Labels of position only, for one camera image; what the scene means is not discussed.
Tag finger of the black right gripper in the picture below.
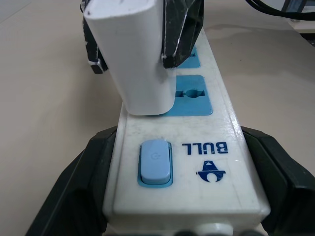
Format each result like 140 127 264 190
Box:
82 16 109 75
160 0 205 70

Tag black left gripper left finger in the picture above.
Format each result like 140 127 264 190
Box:
31 124 124 236

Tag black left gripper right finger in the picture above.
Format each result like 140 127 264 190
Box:
241 124 315 236

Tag white charger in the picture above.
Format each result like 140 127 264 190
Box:
83 0 176 117

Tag white power strip blue sockets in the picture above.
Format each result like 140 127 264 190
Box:
102 24 271 236

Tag dark grey block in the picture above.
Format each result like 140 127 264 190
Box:
282 0 306 12

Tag white flat base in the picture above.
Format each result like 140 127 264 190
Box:
286 11 315 33

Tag black cable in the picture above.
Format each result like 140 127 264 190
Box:
245 0 315 21

